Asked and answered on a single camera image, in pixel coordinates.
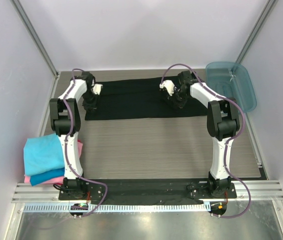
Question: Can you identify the frame post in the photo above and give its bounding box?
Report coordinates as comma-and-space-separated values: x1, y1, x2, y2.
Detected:
235, 0, 278, 64
10, 0, 59, 78

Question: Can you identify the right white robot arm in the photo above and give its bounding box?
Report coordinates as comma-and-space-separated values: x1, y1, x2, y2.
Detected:
159, 70, 240, 198

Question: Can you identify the left frame post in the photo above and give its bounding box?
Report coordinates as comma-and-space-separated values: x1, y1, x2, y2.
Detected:
10, 0, 59, 78

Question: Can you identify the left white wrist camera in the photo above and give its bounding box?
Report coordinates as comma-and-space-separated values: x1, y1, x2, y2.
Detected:
92, 83, 103, 96

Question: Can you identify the slotted cable duct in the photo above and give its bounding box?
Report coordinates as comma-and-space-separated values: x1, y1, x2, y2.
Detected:
23, 202, 211, 213

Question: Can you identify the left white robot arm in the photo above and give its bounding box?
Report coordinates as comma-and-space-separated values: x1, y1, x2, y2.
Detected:
49, 71, 103, 200

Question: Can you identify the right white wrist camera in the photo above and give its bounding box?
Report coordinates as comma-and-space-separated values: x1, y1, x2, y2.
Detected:
159, 80, 176, 96

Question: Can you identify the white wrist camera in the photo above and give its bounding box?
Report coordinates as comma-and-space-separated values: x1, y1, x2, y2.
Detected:
92, 83, 103, 96
159, 80, 176, 96

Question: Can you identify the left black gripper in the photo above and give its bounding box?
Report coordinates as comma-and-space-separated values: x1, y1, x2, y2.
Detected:
82, 90, 100, 116

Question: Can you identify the black t shirt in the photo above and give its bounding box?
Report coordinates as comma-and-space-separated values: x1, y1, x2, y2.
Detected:
84, 77, 207, 121

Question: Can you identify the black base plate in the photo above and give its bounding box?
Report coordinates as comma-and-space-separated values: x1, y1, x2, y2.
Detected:
53, 178, 237, 206

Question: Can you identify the light blue folded shirt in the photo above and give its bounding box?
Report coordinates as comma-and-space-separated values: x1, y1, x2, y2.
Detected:
23, 134, 65, 177

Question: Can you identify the dark blue folded shirt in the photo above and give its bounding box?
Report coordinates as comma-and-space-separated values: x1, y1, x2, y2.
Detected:
29, 168, 65, 186

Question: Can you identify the teal plastic bin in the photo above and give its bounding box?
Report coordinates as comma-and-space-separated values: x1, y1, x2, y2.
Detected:
205, 61, 257, 113

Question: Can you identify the aluminium extrusion rail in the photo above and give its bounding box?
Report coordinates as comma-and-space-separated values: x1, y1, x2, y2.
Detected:
11, 180, 283, 203

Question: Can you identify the right frame post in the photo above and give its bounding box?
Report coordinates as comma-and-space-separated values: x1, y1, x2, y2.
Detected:
235, 0, 278, 64

